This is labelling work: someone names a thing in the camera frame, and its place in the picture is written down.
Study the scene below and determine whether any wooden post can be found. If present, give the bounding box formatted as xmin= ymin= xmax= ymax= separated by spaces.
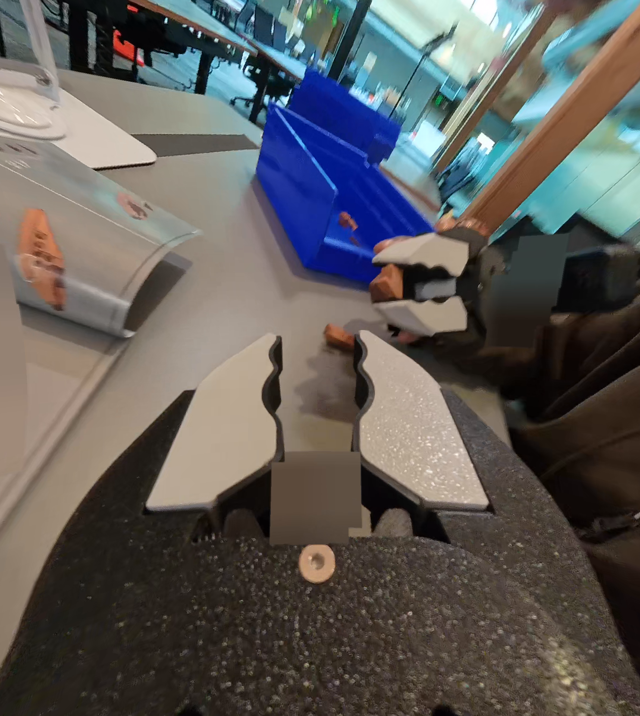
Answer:
xmin=454 ymin=0 xmax=640 ymax=230

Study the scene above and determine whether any brown jacket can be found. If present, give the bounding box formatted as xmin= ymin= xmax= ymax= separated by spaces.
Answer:
xmin=510 ymin=347 xmax=640 ymax=716

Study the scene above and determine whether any red plastic object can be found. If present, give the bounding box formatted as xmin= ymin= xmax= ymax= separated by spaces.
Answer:
xmin=112 ymin=28 xmax=147 ymax=68

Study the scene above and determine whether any black column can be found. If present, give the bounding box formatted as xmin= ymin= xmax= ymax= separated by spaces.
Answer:
xmin=326 ymin=0 xmax=374 ymax=79

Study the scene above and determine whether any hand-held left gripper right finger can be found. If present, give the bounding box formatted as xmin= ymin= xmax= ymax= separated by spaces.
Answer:
xmin=352 ymin=330 xmax=491 ymax=511

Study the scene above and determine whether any orange toy brick assembly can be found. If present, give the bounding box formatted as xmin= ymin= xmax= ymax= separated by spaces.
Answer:
xmin=368 ymin=263 xmax=406 ymax=305

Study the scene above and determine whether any grey desk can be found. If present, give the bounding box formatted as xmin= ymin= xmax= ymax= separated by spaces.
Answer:
xmin=0 ymin=50 xmax=514 ymax=716

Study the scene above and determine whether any open instruction booklet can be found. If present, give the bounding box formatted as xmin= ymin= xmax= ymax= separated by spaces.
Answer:
xmin=0 ymin=137 xmax=203 ymax=580

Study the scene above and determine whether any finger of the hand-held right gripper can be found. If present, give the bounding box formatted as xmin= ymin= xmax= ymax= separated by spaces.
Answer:
xmin=372 ymin=232 xmax=470 ymax=276
xmin=372 ymin=295 xmax=469 ymax=337

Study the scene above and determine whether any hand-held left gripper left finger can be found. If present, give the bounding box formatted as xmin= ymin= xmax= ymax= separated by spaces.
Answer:
xmin=145 ymin=334 xmax=286 ymax=512

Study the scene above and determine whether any blue plastic bin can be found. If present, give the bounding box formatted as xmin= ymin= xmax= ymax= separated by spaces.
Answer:
xmin=288 ymin=68 xmax=402 ymax=166
xmin=257 ymin=102 xmax=438 ymax=283

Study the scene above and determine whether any black tripod stand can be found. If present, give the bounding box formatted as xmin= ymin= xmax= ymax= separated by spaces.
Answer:
xmin=404 ymin=22 xmax=461 ymax=107

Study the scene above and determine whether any silver monitor stand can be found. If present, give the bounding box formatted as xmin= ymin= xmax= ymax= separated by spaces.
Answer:
xmin=0 ymin=0 xmax=157 ymax=170

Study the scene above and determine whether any long wooden-edged table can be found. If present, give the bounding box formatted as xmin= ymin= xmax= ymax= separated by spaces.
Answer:
xmin=130 ymin=0 xmax=259 ymax=125

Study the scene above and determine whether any person's right forearm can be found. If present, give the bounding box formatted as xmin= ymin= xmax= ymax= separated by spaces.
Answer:
xmin=465 ymin=274 xmax=640 ymax=420

